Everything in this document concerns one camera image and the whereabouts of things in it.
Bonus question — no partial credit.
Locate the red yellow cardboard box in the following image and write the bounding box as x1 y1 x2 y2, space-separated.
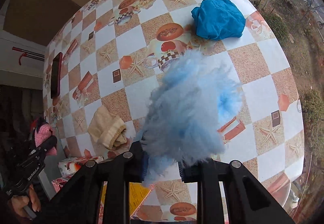
51 175 153 224

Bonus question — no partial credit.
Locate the pink knitted sock roll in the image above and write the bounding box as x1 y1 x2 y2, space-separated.
31 117 54 153

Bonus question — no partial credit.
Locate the checkered patterned tablecloth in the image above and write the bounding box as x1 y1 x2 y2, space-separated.
43 0 304 207

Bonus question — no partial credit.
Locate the beige folded sock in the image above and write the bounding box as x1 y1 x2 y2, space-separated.
88 105 127 150

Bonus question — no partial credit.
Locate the left hand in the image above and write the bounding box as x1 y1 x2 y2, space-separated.
11 185 41 218

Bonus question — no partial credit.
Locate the white tissue pack fox print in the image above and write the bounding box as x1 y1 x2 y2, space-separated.
58 156 104 177

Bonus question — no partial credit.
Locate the black smartphone red case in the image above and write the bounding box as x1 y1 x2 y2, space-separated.
50 52 63 99

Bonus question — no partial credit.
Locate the light blue fluffy puff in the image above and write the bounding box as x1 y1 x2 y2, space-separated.
137 50 243 187

